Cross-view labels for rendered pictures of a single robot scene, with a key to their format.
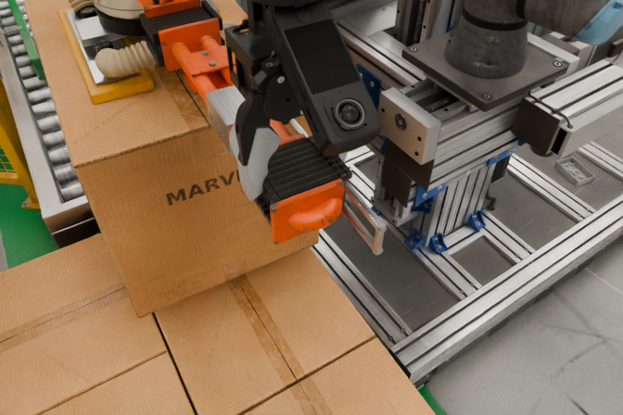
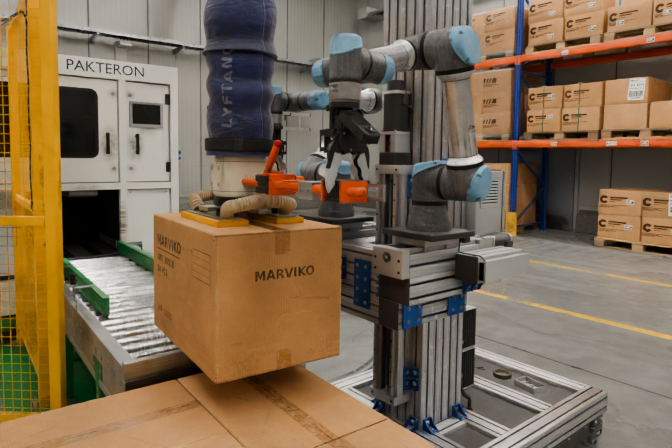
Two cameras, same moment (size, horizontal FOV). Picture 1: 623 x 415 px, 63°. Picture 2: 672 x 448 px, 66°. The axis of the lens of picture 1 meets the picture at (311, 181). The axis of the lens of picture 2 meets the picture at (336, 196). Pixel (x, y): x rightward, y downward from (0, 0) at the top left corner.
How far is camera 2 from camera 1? 0.90 m
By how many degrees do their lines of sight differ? 40
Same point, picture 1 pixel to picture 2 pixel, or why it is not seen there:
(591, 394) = not seen: outside the picture
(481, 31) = (422, 207)
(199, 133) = (279, 234)
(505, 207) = (481, 408)
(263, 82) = (338, 133)
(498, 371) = not seen: outside the picture
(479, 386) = not seen: outside the picture
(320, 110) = (361, 127)
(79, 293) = (151, 408)
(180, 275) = (250, 348)
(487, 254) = (472, 435)
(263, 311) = (300, 411)
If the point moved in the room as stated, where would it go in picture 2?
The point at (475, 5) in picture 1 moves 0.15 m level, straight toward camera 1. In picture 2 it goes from (417, 195) to (413, 198)
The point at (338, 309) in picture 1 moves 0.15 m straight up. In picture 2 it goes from (357, 408) to (358, 358)
